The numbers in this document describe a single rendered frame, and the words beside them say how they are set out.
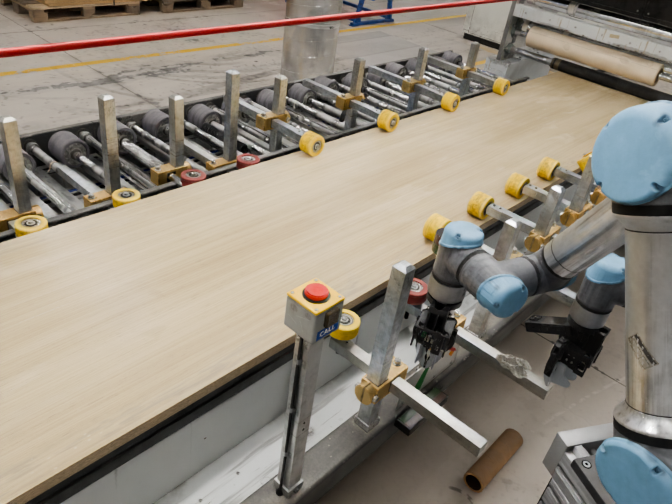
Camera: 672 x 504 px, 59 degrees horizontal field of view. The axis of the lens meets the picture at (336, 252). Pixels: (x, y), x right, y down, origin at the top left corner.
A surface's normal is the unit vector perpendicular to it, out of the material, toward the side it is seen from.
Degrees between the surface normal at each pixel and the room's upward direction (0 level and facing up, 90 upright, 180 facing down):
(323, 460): 0
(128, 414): 0
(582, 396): 0
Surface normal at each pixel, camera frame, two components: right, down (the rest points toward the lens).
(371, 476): 0.14, -0.82
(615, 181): -0.88, 0.03
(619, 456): -0.86, 0.28
